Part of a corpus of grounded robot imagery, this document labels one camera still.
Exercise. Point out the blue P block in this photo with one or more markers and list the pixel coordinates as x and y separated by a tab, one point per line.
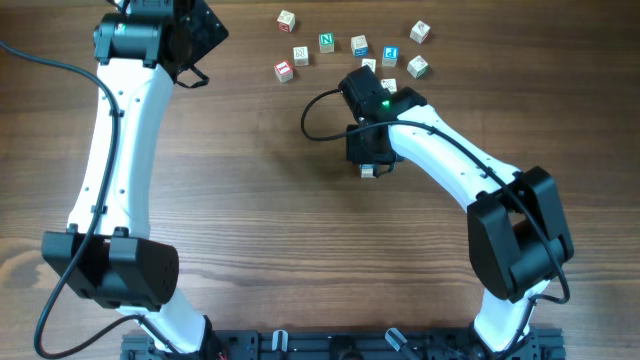
390	56

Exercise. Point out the red six block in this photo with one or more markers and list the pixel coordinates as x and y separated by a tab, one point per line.
286	21

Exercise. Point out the white picture block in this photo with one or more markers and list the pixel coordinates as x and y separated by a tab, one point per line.
301	56

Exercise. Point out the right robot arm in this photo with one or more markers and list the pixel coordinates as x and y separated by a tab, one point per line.
518	235

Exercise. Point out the far right picture block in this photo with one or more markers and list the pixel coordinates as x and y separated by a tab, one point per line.
420	31

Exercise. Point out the yellow green picture block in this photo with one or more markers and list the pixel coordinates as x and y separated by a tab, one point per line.
371	63

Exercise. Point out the yellow sided picture block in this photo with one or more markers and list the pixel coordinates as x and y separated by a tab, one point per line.
390	85

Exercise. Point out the green N block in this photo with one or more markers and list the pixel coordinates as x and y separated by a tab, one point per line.
326	42

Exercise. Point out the red I block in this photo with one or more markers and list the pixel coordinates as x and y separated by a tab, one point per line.
284	71

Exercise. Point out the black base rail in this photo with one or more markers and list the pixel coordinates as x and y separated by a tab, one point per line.
345	345

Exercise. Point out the blue sided picture block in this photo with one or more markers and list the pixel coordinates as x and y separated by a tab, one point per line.
359	46

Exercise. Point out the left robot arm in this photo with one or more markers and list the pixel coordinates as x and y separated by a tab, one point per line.
106	254

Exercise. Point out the green sided picture block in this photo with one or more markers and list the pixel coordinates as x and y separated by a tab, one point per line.
417	66

